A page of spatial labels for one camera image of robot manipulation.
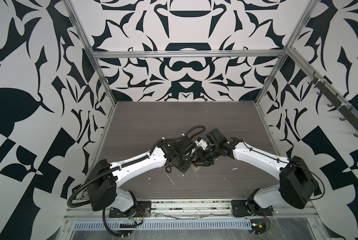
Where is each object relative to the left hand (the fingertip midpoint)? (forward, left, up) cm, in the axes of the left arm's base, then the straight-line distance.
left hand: (188, 163), depth 77 cm
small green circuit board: (-26, -32, -12) cm, 43 cm away
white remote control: (+1, -5, -11) cm, 12 cm away
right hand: (0, -2, +1) cm, 2 cm away
